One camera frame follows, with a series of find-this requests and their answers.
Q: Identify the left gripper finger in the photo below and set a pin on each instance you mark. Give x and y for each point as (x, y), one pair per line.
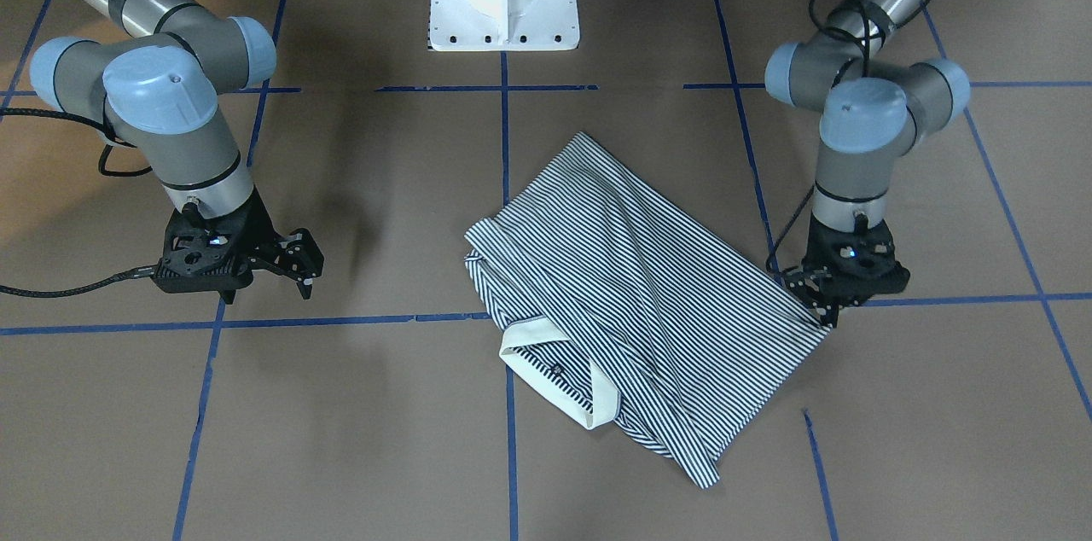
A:
(826, 309)

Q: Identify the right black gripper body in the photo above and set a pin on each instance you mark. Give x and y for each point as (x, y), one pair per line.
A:
(259, 233)

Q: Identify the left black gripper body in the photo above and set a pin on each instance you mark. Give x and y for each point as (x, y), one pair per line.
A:
(821, 291)

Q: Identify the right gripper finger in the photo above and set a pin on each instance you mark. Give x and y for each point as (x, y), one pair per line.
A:
(227, 295)
(296, 257)

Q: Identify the striped polo shirt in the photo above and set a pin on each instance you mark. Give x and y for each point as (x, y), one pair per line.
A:
(619, 308)

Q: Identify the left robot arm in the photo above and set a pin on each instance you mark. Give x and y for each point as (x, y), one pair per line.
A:
(871, 114)

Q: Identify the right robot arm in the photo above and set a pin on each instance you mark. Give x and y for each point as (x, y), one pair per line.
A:
(158, 92)

